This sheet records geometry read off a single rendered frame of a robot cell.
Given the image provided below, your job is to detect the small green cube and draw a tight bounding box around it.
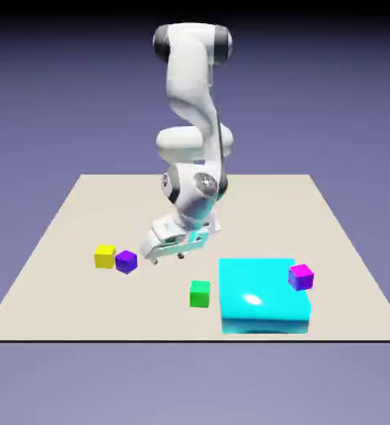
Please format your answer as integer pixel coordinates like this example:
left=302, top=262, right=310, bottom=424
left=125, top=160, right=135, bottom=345
left=189, top=280, right=212, bottom=309

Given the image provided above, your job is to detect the small yellow cube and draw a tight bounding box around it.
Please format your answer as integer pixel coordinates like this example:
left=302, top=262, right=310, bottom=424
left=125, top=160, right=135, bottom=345
left=94, top=244, right=117, bottom=270

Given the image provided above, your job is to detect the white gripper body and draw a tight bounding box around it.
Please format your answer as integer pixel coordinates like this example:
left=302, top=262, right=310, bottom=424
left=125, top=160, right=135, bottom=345
left=139, top=228, right=211, bottom=261

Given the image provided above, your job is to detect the small magenta cube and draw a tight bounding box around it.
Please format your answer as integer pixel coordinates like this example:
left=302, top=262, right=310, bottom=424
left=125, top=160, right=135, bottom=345
left=287, top=263, right=315, bottom=292

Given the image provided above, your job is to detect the large cyan box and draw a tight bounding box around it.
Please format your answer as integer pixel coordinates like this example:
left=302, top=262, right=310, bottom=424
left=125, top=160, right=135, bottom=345
left=218, top=257, right=311, bottom=335

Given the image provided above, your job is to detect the small purple cube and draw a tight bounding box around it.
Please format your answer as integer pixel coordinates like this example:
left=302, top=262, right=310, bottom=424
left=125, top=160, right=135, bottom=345
left=115, top=249, right=139, bottom=276

